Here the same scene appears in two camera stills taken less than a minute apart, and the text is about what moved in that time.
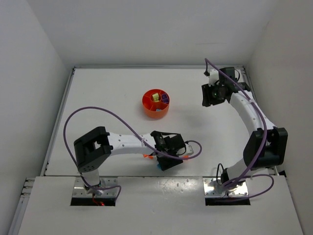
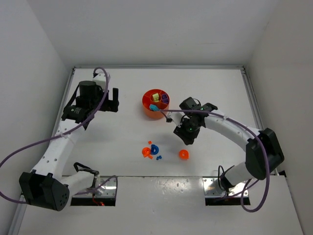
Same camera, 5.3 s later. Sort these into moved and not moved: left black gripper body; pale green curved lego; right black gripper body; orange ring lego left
Moved: right black gripper body; left black gripper body
Not moved: pale green curved lego; orange ring lego left
